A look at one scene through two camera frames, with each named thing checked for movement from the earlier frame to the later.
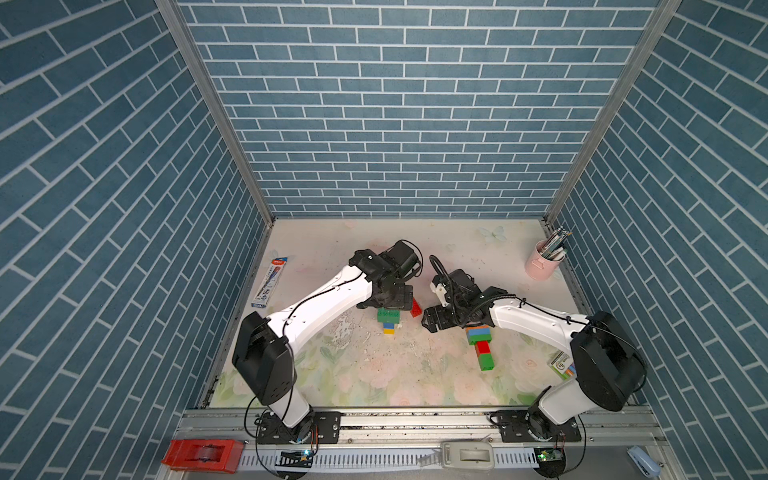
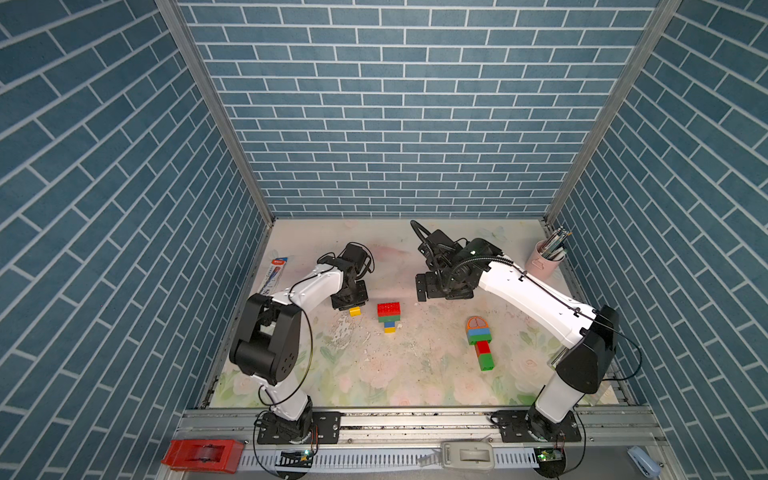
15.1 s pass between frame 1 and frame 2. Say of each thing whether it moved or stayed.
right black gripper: moved
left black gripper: moved
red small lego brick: stayed
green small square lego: stayed
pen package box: stayed
